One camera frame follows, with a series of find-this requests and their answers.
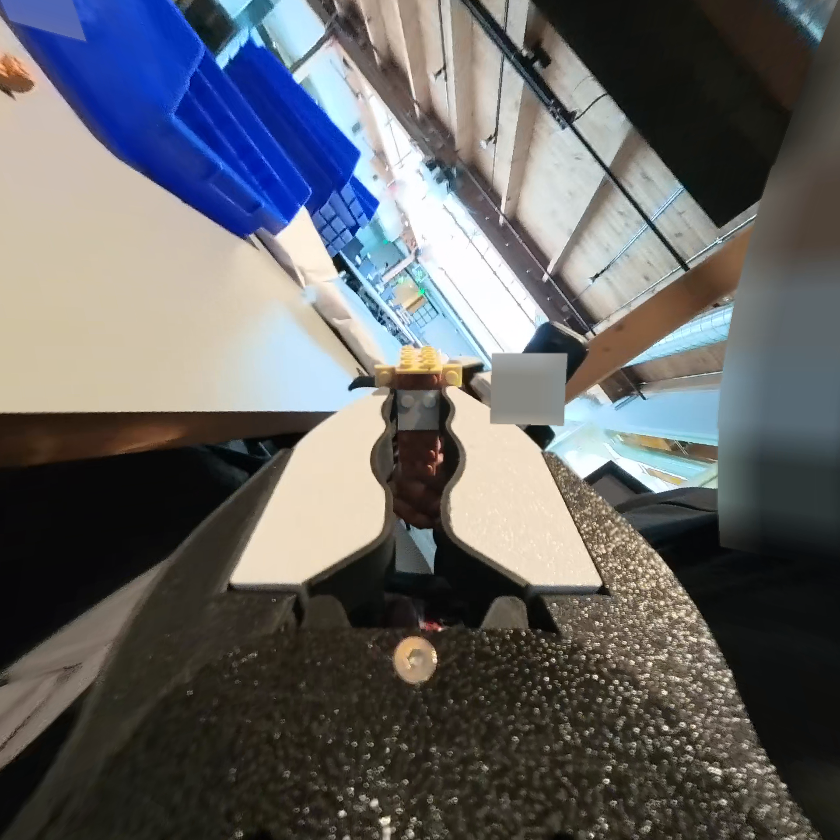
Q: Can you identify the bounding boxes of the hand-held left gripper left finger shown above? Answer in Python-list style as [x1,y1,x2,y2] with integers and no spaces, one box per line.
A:
[230,394,399,587]

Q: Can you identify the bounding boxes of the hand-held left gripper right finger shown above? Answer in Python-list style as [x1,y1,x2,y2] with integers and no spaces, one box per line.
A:
[440,394,605,587]

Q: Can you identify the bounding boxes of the tan and brown brick figure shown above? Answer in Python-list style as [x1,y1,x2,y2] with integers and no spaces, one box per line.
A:
[376,346,465,531]

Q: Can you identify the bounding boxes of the grey desk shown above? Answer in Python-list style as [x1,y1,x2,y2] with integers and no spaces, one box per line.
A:
[0,0,411,470]

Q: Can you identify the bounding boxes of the blue compartment bins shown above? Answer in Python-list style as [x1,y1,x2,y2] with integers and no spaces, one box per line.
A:
[308,174,382,253]

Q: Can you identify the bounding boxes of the stack of blue bins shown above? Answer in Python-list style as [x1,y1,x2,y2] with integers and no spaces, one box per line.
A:
[223,39,363,221]

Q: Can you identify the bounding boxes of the blue plastic bin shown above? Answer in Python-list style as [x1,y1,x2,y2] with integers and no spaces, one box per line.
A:
[0,0,315,238]

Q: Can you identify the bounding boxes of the wooden post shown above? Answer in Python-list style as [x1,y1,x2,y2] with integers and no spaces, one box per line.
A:
[563,223,756,403]

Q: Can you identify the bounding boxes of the metal ventilation duct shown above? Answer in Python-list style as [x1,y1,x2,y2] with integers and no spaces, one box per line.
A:
[626,303,732,368]

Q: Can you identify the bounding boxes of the black ceiling track rail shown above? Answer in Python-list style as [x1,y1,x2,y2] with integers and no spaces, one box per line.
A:
[459,0,693,273]

